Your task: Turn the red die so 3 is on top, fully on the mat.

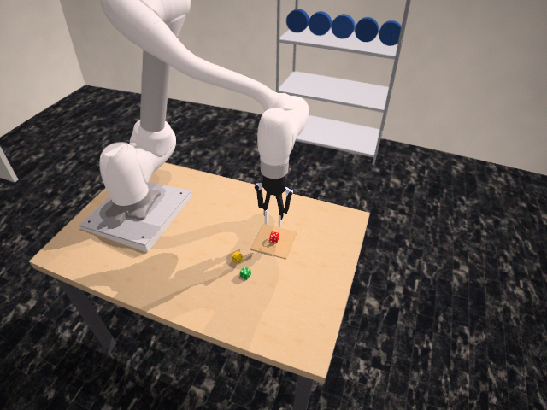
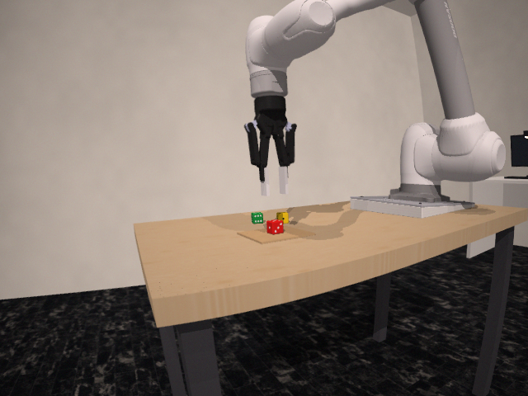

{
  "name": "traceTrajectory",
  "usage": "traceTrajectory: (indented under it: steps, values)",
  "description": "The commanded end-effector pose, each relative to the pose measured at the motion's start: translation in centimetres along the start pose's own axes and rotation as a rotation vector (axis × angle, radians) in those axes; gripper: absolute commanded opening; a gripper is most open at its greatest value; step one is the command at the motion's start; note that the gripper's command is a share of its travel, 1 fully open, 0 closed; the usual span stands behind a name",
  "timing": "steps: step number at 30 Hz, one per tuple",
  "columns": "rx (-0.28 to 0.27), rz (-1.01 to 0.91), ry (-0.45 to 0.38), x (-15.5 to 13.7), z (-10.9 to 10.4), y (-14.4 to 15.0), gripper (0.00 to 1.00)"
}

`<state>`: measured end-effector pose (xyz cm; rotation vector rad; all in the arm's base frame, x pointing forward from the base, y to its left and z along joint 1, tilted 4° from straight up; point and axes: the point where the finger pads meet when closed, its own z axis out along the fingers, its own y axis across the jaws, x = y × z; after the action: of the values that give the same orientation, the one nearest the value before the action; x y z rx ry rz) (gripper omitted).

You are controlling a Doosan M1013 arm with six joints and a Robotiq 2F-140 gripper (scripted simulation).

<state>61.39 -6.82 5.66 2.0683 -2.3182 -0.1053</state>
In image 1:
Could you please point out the tan square mat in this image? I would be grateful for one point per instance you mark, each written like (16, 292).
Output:
(281, 248)

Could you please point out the green die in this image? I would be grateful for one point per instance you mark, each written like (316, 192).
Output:
(245, 273)

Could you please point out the red die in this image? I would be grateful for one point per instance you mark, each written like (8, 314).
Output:
(274, 237)

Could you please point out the yellow die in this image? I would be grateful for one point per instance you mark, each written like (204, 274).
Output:
(237, 257)

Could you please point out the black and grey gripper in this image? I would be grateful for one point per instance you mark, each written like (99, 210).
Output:
(273, 187)

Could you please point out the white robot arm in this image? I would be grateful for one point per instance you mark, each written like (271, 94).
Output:
(126, 167)

